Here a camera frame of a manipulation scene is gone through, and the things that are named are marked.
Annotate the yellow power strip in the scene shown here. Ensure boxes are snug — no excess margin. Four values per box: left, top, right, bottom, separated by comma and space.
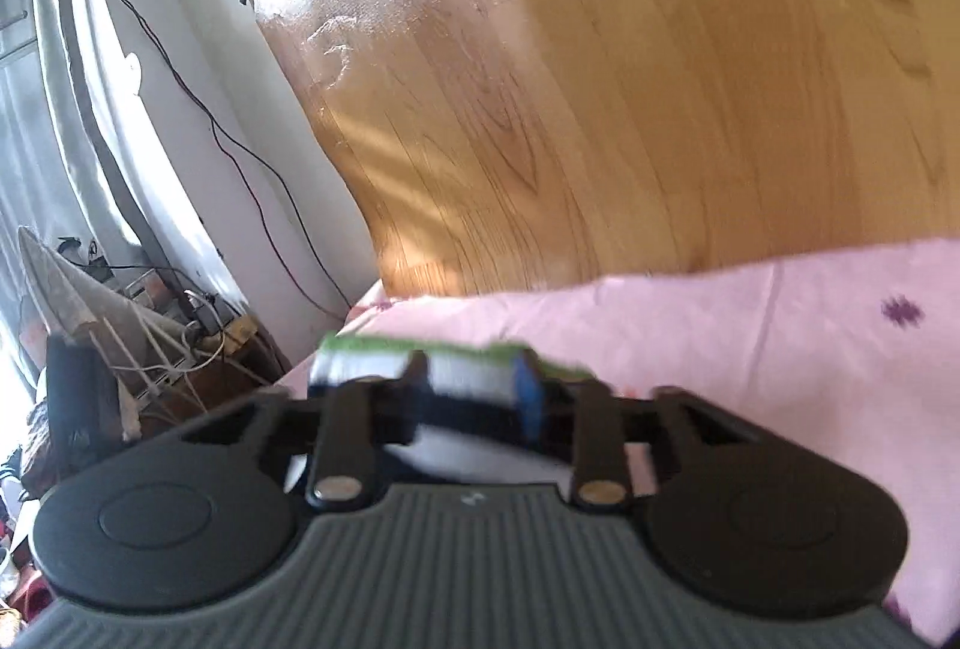
222, 316, 262, 351

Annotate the white cable bundle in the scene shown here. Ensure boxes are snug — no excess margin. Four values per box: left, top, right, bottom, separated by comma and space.
112, 289, 248, 395

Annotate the wood grain headboard panel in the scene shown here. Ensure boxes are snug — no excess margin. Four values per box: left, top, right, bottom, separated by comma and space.
237, 0, 960, 304

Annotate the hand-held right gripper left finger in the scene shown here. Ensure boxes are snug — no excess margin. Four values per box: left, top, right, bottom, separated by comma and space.
178, 352, 430, 509

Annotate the pink bed sheet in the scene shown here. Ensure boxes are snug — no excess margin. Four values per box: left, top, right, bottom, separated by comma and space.
270, 235, 960, 647

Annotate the green black white striped sweater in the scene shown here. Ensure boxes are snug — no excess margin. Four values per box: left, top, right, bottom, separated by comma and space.
306, 332, 610, 486

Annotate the black wall cable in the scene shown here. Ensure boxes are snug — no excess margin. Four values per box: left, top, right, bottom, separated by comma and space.
87, 0, 355, 314

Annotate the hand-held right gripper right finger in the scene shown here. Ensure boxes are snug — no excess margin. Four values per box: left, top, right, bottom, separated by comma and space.
512, 355, 760, 509

